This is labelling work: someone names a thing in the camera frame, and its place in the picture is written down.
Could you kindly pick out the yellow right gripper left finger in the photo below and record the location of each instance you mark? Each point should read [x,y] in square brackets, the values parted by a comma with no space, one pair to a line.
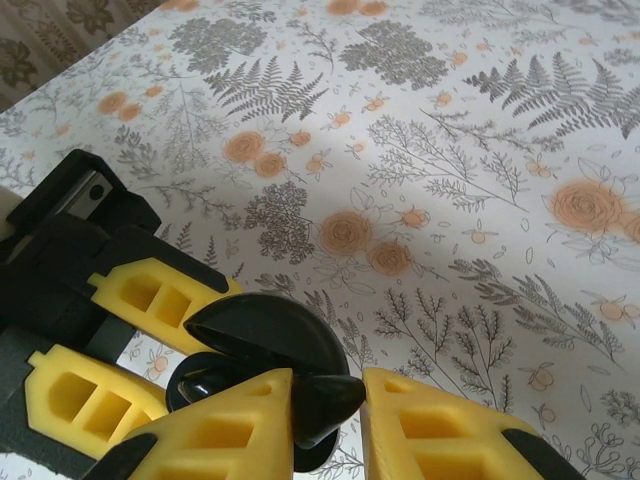
[225,440]

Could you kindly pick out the black earbud charging case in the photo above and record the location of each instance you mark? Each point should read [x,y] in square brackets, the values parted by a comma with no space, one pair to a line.
[280,320]

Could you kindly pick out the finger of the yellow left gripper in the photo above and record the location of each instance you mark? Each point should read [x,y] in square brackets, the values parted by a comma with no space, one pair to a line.
[165,300]
[95,400]

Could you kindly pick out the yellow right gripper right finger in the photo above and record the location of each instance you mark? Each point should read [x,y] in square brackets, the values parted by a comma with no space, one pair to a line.
[440,440]

